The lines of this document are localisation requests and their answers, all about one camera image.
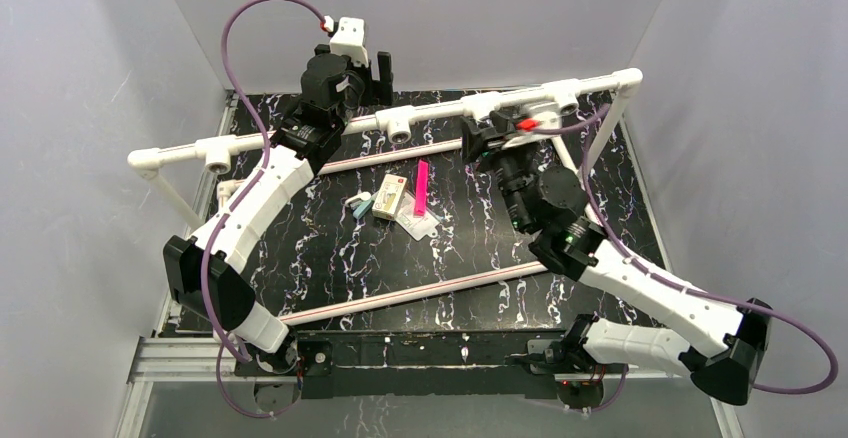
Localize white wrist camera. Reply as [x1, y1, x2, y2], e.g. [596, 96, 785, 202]
[329, 17, 370, 67]
[514, 102, 565, 136]

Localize white PVC pipe frame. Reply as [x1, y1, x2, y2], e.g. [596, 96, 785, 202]
[127, 68, 643, 326]

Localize white small fitting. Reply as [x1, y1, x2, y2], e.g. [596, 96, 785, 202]
[344, 191, 372, 209]

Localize teal small fitting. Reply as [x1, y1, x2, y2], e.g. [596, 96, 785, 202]
[352, 198, 374, 220]

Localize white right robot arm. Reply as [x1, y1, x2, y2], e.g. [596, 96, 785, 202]
[461, 112, 770, 406]

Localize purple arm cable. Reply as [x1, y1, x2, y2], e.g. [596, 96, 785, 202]
[198, 0, 334, 420]
[529, 103, 839, 397]

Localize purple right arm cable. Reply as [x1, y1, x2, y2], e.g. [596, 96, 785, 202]
[529, 103, 839, 397]

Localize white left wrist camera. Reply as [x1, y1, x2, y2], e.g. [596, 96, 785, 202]
[329, 17, 370, 67]

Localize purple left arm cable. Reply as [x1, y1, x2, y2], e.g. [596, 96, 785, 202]
[198, 0, 334, 420]

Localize clear plastic bag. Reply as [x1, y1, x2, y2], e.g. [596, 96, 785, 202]
[396, 208, 440, 241]

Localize beige small cardboard box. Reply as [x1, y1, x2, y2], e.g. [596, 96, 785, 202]
[371, 174, 408, 221]

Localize pink rectangular bar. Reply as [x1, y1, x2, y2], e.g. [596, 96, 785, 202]
[413, 160, 429, 217]

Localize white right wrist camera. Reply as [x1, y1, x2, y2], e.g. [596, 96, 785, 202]
[514, 102, 565, 136]

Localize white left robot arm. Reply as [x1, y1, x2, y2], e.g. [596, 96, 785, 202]
[163, 45, 393, 374]

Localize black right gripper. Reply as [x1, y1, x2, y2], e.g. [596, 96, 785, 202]
[459, 112, 539, 233]

